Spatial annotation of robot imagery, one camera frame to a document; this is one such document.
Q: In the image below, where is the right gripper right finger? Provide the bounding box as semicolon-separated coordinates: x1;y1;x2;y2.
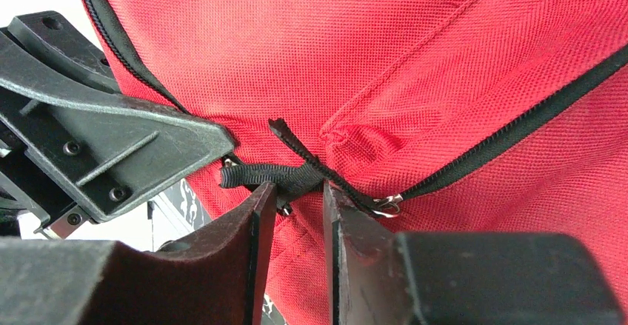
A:
324;184;626;324

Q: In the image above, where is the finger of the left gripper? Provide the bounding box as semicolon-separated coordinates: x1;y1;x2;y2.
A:
1;11;235;238

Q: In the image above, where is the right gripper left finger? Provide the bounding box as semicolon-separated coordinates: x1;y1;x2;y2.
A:
1;182;277;324

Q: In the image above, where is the red student backpack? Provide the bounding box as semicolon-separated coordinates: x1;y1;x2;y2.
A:
82;0;627;309

